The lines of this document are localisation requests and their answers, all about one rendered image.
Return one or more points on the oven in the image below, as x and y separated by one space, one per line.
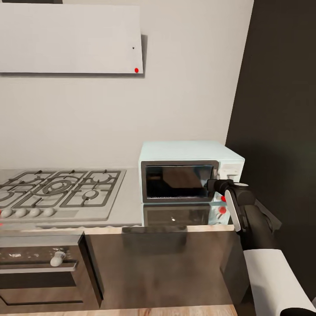
47 273

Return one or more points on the microwave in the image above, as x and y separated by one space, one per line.
172 171

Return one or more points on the burner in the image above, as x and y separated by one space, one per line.
60 195

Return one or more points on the fridge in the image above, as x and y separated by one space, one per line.
273 126

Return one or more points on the range hood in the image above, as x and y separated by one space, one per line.
51 37

